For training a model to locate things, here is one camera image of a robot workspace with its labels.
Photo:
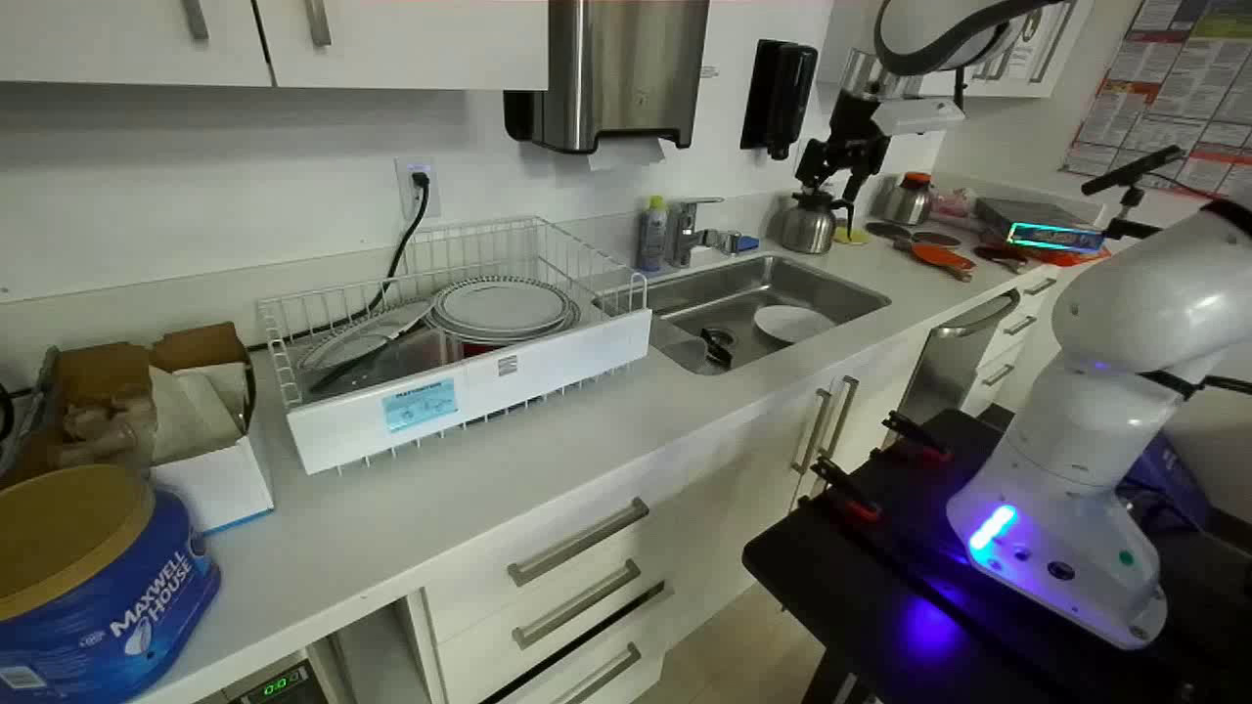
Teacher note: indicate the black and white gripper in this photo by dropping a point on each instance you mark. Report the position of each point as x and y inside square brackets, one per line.
[852, 139]

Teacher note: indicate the chrome sink faucet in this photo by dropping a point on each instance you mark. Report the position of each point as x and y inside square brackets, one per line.
[688, 234]

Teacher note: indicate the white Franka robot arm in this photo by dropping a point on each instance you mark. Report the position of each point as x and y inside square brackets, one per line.
[1109, 392]

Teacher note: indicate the metal kettle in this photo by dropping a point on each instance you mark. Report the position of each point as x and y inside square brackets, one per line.
[804, 223]

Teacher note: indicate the metal canister with red lid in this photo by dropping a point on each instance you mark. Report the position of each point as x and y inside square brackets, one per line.
[911, 199]

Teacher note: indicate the white plate in sink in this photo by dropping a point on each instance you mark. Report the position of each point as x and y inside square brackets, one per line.
[791, 323]

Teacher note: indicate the stainless steel sink basin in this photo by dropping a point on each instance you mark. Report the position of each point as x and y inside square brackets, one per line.
[730, 296]

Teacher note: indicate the dish soap bottle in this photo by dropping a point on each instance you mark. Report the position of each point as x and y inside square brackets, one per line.
[650, 238]

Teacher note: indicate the black utensil in sink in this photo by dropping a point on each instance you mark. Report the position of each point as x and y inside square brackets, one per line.
[719, 345]

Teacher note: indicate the stainless dishwasher front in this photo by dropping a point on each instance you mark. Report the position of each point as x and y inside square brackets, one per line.
[953, 355]

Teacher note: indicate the teal glowing device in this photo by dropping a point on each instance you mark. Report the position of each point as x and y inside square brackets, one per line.
[1053, 238]

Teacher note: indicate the stainless paper towel dispenser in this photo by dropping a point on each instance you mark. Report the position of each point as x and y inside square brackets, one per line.
[620, 66]

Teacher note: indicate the red black clamp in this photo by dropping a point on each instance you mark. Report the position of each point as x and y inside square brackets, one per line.
[919, 439]
[848, 491]

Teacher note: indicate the round grey-rimmed plate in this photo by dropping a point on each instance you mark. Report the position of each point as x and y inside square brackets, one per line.
[501, 312]

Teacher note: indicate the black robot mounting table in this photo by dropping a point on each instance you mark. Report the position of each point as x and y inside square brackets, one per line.
[886, 588]

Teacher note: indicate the white drawer base cabinet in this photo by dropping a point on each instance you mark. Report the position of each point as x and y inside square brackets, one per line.
[614, 548]

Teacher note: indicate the white upper cabinet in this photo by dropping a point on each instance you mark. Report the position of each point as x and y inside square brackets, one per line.
[394, 42]

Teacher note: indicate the dark metal pan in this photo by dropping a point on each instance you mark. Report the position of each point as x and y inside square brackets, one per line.
[375, 355]

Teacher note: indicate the white paper box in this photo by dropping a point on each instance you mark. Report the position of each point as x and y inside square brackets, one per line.
[216, 487]

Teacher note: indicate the brown cardboard box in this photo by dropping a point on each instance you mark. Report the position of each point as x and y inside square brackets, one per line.
[104, 392]

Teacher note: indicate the blue Maxwell House coffee can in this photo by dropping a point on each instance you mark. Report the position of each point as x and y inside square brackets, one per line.
[93, 588]

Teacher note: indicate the black wall soap dispenser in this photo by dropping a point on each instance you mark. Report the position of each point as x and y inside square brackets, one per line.
[780, 94]

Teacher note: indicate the framed white wall board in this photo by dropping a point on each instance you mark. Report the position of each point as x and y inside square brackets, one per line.
[1030, 59]

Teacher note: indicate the black camera on stand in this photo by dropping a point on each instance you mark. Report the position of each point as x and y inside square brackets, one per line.
[1133, 176]

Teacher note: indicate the wall poster with text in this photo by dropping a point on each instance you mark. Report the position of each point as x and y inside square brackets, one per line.
[1168, 79]

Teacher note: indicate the white wall power outlet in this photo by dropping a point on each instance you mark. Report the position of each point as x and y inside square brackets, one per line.
[415, 187]

